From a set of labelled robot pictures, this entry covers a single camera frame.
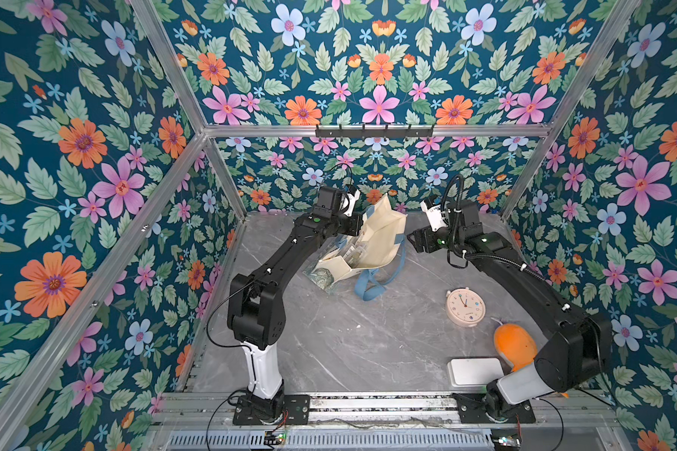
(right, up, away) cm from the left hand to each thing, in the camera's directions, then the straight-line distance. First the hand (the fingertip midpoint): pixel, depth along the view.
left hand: (365, 218), depth 87 cm
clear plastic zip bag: (-14, -20, +9) cm, 26 cm away
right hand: (+19, -2, -4) cm, 19 cm away
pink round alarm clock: (+33, -29, +4) cm, 44 cm away
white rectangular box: (+30, -44, -10) cm, 54 cm away
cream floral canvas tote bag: (+4, -13, +12) cm, 17 cm away
